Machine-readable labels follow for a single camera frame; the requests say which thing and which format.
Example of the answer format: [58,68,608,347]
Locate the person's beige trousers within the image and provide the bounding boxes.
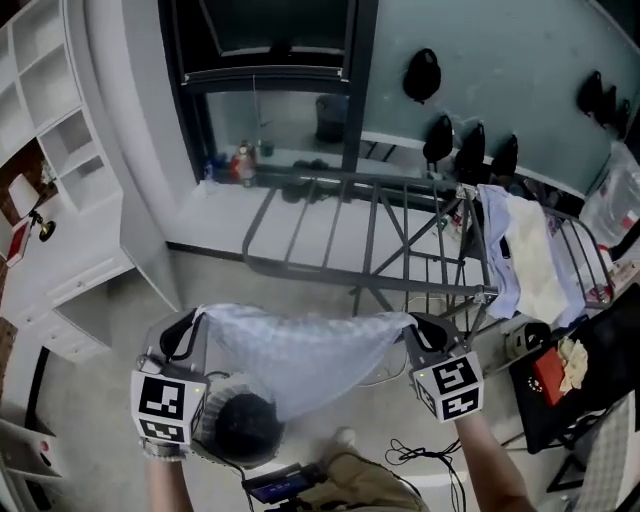
[299,447,426,512]

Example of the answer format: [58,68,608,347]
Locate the grey metal drying rack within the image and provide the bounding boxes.
[241,169,616,351]

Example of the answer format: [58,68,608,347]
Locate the grey bin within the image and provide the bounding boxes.
[314,93,350,145]

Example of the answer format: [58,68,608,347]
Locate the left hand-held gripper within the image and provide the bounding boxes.
[130,307,210,447]

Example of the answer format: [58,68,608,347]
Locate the dark framed window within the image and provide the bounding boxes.
[158,0,379,184]

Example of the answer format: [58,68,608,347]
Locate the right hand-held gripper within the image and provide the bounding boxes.
[402,313,485,425]

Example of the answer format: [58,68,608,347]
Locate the cream and blue garment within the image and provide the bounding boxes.
[476,183,586,326]

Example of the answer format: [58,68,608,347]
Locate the white shade table lamp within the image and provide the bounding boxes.
[7,172,57,244]

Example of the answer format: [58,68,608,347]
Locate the beige cloth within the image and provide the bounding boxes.
[556,336,590,392]

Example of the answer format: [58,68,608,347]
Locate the person's right forearm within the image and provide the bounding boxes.
[454,412,534,512]

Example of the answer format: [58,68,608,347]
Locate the person's white shoe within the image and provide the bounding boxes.
[330,426,357,451]

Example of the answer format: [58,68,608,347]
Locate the person's left forearm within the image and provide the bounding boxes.
[144,457,195,512]

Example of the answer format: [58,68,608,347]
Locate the clear plastic bag of bottles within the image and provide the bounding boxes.
[578,141,640,241]

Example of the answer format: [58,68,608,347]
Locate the white floor cable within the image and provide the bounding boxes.
[357,344,407,387]

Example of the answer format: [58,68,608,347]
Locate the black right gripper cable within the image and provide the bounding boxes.
[384,437,469,512]

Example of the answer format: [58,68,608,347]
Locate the white woven laundry basket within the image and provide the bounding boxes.
[192,382,287,470]

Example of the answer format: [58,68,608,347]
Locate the red bottle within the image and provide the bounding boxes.
[230,141,257,188]

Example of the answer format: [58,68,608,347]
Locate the white desk with hutch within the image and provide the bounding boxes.
[0,0,136,364]

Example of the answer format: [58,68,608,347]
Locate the red box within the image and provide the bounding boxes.
[531,347,570,407]

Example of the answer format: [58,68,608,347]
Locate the black mesh chair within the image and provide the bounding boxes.
[509,284,640,454]

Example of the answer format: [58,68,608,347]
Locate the blue black waist device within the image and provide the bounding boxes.
[242,462,329,506]

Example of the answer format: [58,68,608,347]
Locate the black pouches hanging on wall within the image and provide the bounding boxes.
[402,48,633,177]

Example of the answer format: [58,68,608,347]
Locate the red book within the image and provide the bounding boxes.
[5,222,30,266]

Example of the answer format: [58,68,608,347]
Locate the light blue checked clothes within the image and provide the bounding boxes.
[197,302,416,424]

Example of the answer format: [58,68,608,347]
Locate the white bead bracelet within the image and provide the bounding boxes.
[139,438,190,462]

